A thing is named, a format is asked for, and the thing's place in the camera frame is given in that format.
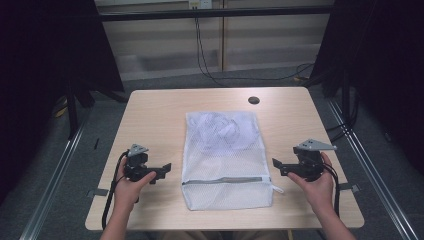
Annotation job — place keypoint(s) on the person's left hand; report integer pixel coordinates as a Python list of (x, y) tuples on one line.
[(128, 193)]

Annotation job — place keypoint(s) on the white mesh laundry bag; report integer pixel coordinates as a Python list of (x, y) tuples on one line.
[(226, 166)]

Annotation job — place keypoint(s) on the round black table grommet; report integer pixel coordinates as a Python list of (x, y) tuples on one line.
[(254, 100)]

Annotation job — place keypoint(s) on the black curtain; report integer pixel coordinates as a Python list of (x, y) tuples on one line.
[(383, 66), (50, 66)]

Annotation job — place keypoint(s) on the white crumpled garment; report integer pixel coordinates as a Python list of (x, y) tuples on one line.
[(223, 131)]

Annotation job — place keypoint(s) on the white wall outlet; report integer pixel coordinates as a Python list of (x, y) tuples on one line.
[(200, 3)]

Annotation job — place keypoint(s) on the person's right hand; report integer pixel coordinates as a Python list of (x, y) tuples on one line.
[(318, 193)]

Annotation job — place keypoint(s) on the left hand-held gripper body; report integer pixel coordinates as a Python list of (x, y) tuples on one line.
[(135, 168)]

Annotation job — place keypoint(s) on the metal floor rail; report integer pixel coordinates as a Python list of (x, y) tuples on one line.
[(373, 166), (50, 186)]

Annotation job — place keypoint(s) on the black horizontal metal bar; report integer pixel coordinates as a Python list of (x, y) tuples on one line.
[(216, 13)]

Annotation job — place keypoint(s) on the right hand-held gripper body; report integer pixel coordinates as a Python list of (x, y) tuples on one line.
[(308, 163)]

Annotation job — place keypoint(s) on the gray tape strip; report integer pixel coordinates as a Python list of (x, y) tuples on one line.
[(98, 192), (348, 187)]

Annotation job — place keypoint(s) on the yellow floor object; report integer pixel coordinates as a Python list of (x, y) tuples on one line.
[(61, 109)]

